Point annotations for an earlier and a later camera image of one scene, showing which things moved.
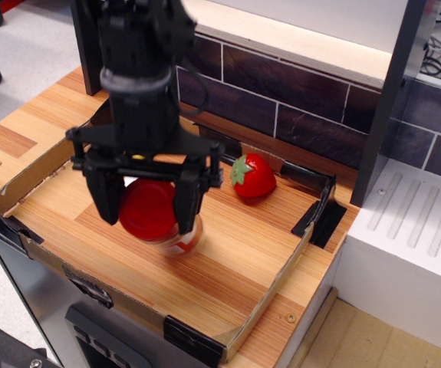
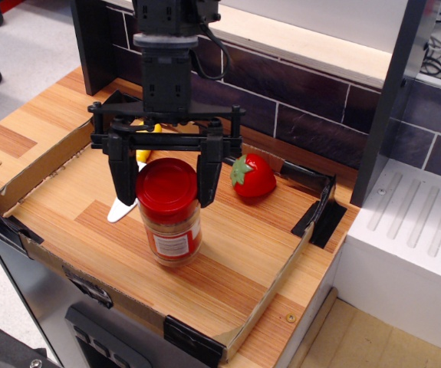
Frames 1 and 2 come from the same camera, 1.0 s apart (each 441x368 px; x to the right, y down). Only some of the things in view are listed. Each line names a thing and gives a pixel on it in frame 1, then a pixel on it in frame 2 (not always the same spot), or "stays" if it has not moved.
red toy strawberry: x=252 y=175 stays
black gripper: x=144 y=136 -> x=165 y=119
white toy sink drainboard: x=403 y=258 stays
